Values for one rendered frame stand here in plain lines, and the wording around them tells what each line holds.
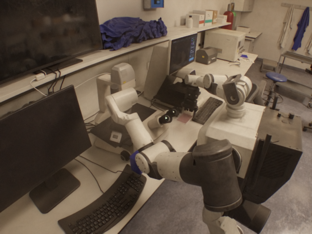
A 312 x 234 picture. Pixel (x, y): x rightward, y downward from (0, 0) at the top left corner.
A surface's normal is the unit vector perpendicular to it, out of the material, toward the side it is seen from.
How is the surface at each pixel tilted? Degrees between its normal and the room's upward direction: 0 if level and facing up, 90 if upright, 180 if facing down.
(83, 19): 86
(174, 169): 72
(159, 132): 50
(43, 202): 0
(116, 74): 80
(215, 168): 60
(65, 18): 86
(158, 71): 90
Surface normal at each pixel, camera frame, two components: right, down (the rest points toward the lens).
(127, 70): 0.78, 0.08
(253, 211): 0.44, -0.39
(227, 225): 0.60, -0.08
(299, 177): 0.00, -0.82
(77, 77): 0.81, 0.33
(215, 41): -0.58, 0.46
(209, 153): -0.41, -0.65
